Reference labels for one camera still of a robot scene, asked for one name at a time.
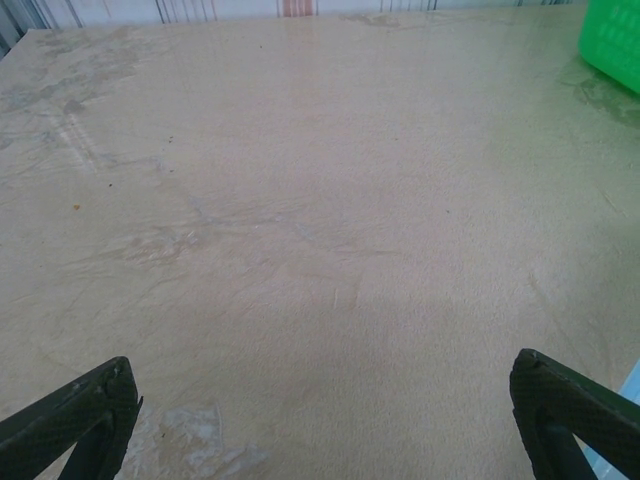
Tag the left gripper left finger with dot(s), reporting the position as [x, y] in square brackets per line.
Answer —
[65, 430]

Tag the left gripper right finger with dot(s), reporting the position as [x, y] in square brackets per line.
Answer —
[575, 415]

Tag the green plastic basket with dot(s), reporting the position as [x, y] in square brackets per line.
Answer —
[615, 45]

